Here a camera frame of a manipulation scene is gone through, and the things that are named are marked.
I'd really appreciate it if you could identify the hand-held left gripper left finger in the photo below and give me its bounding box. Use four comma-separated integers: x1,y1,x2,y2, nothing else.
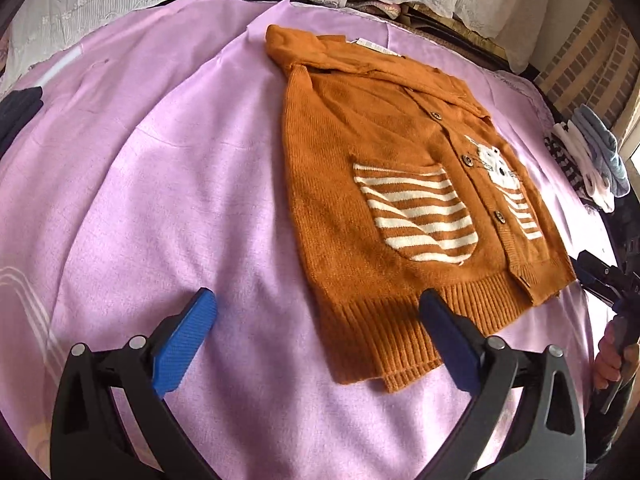
50,287,218,480

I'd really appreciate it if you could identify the folded pink bedding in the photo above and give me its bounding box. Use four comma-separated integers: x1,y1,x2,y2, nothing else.
295,0,406,18

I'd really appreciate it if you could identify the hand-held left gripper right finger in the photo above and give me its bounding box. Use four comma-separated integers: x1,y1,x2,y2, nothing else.
419,288,587,480

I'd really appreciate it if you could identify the person's right hand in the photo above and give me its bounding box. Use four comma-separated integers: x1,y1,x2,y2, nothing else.
594,327,626,391

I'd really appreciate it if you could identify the dark navy cloth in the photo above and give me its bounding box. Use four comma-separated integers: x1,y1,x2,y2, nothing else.
0,86,45,158

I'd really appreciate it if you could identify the orange knitted cat cardigan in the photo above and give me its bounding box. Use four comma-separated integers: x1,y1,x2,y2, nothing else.
264,24,579,394

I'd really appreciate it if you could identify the purple floral bedsheet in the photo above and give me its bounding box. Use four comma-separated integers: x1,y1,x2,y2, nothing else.
487,67,621,271

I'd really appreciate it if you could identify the brown woven mat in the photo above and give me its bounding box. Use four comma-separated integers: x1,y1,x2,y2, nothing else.
400,2,536,73

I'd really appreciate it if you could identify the purple blanket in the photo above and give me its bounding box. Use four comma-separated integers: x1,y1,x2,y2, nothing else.
0,0,616,480

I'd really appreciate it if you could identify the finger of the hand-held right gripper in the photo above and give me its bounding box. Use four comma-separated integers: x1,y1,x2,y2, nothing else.
575,250,624,307

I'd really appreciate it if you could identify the black white checked garment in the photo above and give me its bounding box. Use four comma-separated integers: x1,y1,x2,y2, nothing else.
544,127,588,198

